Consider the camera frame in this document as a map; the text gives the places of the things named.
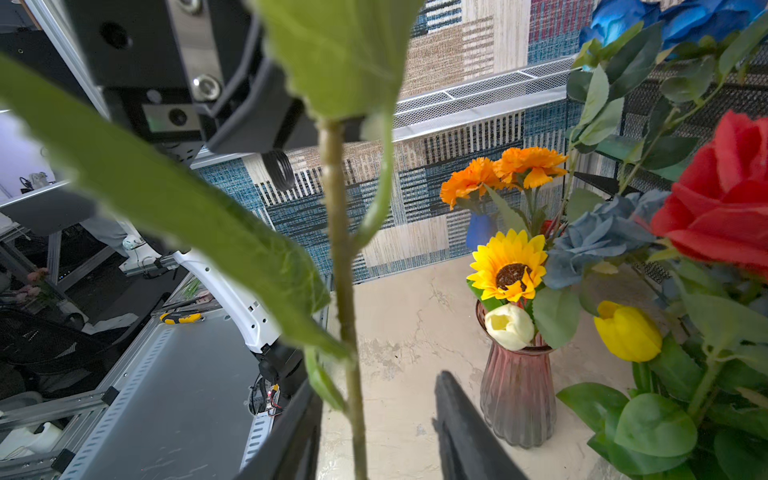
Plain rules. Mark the black wire mesh shelf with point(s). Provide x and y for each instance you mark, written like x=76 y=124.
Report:
x=673 y=136

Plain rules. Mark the right blue rose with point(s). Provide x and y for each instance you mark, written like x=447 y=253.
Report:
x=688 y=21

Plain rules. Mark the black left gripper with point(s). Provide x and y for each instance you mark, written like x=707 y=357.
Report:
x=190 y=75

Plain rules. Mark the yellow sunflower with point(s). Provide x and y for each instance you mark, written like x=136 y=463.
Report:
x=344 y=60

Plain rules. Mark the small blue flower bud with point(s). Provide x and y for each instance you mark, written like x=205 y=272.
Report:
x=481 y=228

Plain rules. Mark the yellow tulip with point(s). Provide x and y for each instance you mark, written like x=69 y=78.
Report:
x=627 y=332

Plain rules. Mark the grey blue rose bunch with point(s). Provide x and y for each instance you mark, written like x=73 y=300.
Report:
x=610 y=230

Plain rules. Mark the white tulip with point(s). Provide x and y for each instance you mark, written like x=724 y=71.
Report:
x=511 y=327

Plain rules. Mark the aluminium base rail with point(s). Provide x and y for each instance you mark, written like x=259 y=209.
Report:
x=176 y=405

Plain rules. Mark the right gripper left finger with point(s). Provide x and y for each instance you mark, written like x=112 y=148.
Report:
x=291 y=449

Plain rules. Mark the red rose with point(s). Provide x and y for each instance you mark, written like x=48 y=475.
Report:
x=717 y=210

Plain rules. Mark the orange marigold bunch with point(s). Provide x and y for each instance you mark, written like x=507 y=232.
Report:
x=521 y=169

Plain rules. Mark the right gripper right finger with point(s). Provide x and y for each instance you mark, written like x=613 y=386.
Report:
x=467 y=447

